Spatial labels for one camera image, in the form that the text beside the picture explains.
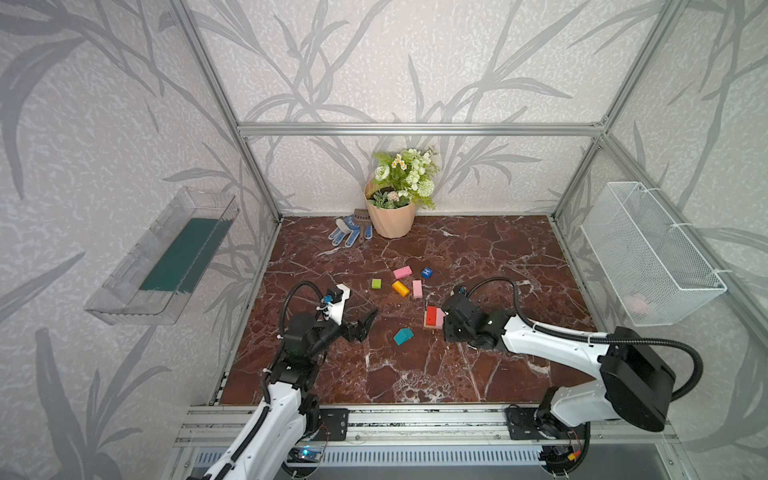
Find pink block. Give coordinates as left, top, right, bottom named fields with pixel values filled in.
left=393, top=266, right=413, bottom=279
left=435, top=308, right=445, bottom=328
left=412, top=280, right=423, bottom=299

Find red rectangular block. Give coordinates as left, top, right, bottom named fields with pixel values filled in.
left=424, top=306, right=438, bottom=328

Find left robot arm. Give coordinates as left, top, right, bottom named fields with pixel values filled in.
left=202, top=309, right=378, bottom=480

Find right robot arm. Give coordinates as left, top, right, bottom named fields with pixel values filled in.
left=441, top=292, right=676, bottom=438

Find teal wedge block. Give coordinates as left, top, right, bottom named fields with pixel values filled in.
left=393, top=328, right=414, bottom=346

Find orange rectangular block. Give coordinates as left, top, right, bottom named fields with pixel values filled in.
left=392, top=280, right=410, bottom=297

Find blue dotted work glove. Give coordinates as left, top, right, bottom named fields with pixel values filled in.
left=329, top=215, right=373, bottom=248

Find beige flower pot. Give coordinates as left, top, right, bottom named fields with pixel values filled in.
left=364, top=181, right=418, bottom=239

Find left green circuit board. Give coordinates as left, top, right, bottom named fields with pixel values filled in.
left=286, top=446, right=324, bottom=465

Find green artificial plant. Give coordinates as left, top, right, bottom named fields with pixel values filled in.
left=366, top=148, right=439, bottom=210

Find pink object in basket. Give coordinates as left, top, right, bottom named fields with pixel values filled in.
left=623, top=293, right=651, bottom=316

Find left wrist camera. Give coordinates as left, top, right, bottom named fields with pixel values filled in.
left=319, top=284, right=351, bottom=325

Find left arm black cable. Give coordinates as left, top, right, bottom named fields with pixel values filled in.
left=197, top=280, right=325, bottom=480

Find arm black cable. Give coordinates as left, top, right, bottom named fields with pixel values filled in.
left=466, top=276, right=704, bottom=475
left=197, top=280, right=325, bottom=480

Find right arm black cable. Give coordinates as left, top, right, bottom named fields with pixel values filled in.
left=466, top=276, right=704, bottom=475

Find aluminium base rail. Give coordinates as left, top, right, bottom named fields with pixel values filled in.
left=163, top=403, right=689, bottom=479

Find clear plastic wall shelf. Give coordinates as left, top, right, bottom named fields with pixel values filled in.
left=84, top=187, right=240, bottom=326

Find right base connector wires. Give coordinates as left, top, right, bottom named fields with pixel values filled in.
left=538, top=428, right=586, bottom=476

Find white wire basket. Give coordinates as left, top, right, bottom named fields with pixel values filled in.
left=581, top=181, right=728, bottom=326

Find aluminium cage frame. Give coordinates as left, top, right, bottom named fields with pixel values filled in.
left=167, top=0, right=768, bottom=361

